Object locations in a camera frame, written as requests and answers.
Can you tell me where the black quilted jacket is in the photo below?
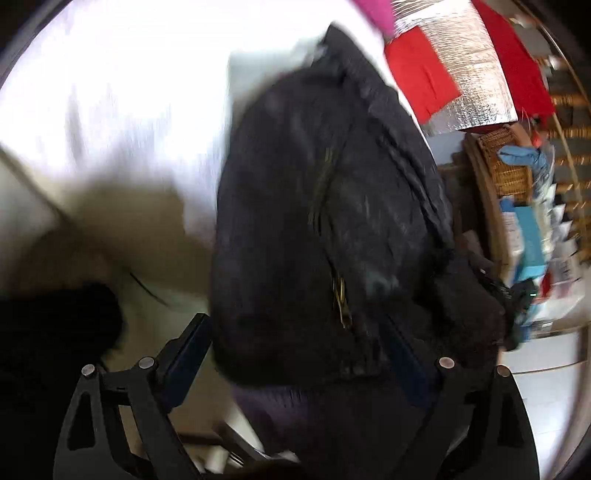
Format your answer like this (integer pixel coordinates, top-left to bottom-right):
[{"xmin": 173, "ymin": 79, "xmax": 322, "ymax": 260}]
[{"xmin": 209, "ymin": 22, "xmax": 509, "ymax": 480}]

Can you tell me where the light blue tissue box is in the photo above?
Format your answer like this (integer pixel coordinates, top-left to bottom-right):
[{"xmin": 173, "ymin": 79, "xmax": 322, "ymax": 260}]
[{"xmin": 514, "ymin": 206, "xmax": 547, "ymax": 283}]

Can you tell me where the white patterned tissue pack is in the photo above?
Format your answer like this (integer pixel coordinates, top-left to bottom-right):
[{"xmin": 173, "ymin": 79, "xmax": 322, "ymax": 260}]
[{"xmin": 499, "ymin": 196, "xmax": 525, "ymax": 286}]

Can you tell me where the wooden side table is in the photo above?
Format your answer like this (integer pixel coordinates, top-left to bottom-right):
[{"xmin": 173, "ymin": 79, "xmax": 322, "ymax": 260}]
[{"xmin": 438, "ymin": 133, "xmax": 516, "ymax": 286}]

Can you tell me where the wicker basket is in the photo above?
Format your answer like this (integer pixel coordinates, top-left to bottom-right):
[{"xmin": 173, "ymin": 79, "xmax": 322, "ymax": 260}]
[{"xmin": 477, "ymin": 126, "xmax": 533, "ymax": 205}]

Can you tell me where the blue cloth in basket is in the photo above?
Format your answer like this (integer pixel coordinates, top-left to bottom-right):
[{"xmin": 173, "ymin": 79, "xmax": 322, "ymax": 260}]
[{"xmin": 497, "ymin": 145, "xmax": 550, "ymax": 184}]

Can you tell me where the cream leather sofa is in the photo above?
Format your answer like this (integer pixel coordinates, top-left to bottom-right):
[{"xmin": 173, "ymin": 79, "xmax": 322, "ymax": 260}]
[{"xmin": 1, "ymin": 153, "xmax": 211, "ymax": 479}]

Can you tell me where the red blanket on railing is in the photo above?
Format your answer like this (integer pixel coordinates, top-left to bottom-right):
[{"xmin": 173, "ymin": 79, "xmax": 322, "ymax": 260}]
[{"xmin": 473, "ymin": 1, "xmax": 555, "ymax": 124}]

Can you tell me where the red pillow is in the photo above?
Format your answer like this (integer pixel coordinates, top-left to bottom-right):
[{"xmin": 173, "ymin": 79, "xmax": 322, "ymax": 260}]
[{"xmin": 385, "ymin": 27, "xmax": 461, "ymax": 124}]

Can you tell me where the wooden stair railing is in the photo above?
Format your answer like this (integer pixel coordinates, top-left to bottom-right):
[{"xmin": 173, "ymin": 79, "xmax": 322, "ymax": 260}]
[{"xmin": 513, "ymin": 1, "xmax": 590, "ymax": 266}]

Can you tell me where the silver foil insulation panel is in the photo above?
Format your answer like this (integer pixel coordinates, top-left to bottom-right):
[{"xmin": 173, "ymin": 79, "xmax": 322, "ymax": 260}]
[{"xmin": 391, "ymin": 0, "xmax": 518, "ymax": 136}]

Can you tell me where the pink pillow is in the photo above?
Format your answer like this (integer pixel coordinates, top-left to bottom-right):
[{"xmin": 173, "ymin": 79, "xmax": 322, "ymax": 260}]
[{"xmin": 353, "ymin": 0, "xmax": 396, "ymax": 39}]

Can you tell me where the white bed sheet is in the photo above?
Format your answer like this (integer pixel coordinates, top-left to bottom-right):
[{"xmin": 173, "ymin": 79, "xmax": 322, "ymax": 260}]
[{"xmin": 0, "ymin": 0, "xmax": 417, "ymax": 250}]

